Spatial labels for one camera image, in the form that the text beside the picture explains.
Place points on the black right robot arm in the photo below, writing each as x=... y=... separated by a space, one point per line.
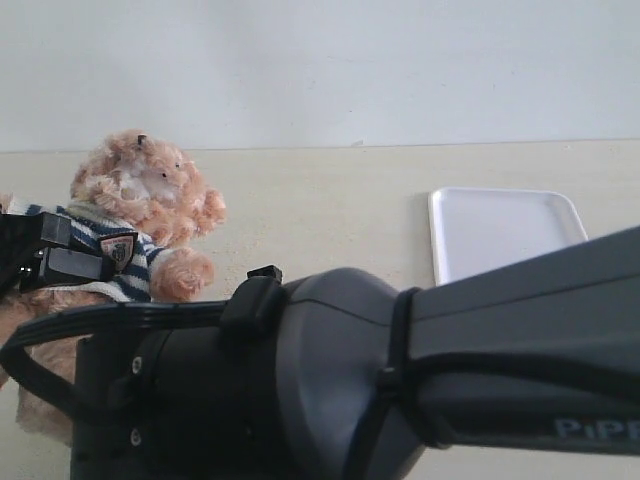
x=340 y=376

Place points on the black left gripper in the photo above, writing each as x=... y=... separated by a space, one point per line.
x=52 y=255

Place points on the white rectangular plastic tray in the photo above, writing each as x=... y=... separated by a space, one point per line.
x=475 y=230

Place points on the black zip tie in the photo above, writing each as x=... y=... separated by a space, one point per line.
x=395 y=388

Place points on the tan teddy bear striped sweater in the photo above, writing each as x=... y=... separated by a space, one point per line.
x=139 y=200

